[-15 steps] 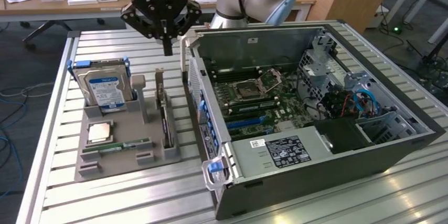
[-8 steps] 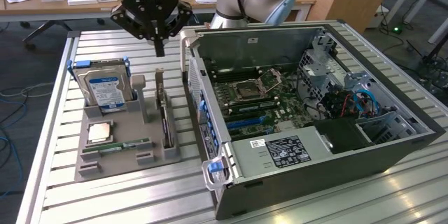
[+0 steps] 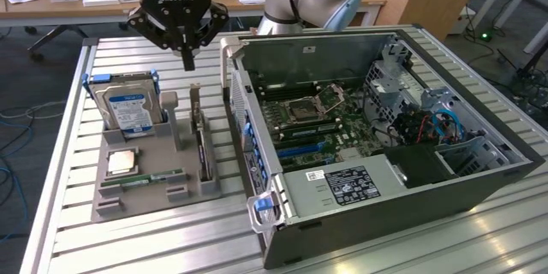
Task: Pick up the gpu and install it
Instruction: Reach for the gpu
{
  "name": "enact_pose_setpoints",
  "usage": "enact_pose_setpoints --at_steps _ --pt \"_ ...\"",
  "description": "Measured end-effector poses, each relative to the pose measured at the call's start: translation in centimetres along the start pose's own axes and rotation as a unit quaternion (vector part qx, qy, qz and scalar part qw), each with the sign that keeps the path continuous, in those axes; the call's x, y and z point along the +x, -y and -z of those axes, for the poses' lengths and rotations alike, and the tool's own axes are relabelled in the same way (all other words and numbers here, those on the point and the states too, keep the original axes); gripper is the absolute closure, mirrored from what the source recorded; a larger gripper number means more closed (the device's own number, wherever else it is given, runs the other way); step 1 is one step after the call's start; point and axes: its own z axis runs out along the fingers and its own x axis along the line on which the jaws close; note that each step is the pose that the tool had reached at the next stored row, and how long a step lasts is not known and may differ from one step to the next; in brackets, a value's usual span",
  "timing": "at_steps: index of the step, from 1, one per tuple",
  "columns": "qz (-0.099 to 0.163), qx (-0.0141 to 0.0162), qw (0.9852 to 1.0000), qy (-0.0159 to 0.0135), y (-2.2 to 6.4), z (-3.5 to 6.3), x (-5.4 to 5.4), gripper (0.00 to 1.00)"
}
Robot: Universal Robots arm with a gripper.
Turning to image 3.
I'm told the blue SATA wire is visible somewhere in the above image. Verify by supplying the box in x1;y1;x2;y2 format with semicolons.
429;110;467;145

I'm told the white socket box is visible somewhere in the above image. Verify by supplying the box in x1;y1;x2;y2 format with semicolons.
456;6;477;36

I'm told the silver metal drive cage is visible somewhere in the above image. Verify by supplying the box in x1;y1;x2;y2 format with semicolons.
363;38;455;118

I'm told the silver disk bay bracket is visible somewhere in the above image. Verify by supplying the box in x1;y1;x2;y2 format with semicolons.
435;135;513;178

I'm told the long expansion slot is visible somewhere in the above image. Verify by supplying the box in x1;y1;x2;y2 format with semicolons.
275;142;324;155
277;149;327;160

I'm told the white table frame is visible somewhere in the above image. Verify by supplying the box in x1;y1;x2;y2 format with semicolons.
468;0;548;54

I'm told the hard disk with blue caddy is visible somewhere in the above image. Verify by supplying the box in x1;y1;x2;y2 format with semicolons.
80;68;161;140

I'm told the open dark PC case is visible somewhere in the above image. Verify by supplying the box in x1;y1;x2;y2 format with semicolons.
219;28;547;270

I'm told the blue floor cable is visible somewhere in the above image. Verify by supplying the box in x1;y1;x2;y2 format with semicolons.
0;119;33;241

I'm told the green RAM stick white label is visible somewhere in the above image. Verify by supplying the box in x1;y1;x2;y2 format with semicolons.
280;122;340;137

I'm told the wooden office desk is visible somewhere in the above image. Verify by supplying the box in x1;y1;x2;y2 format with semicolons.
0;0;155;36
152;0;387;36

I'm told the black graphics card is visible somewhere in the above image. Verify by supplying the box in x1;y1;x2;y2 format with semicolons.
188;83;215;184

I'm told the metal socket cover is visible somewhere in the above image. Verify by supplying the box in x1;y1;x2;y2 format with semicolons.
315;83;347;115

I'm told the thin red wire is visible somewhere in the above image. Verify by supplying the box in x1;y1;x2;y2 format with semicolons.
420;115;435;142

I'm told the silver CPU chip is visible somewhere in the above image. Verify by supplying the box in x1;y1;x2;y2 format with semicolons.
107;150;136;174

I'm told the black office chair base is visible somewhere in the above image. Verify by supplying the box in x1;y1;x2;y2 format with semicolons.
24;22;129;60

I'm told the grey parts rack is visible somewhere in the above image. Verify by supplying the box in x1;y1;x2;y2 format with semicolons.
89;90;224;223

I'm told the black cable bundle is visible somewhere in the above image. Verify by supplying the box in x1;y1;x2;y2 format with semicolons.
389;112;429;147

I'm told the CPU socket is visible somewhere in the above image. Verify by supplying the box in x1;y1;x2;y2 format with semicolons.
285;98;323;124

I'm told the grey power supply unit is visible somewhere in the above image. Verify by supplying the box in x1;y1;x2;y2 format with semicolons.
273;155;408;221

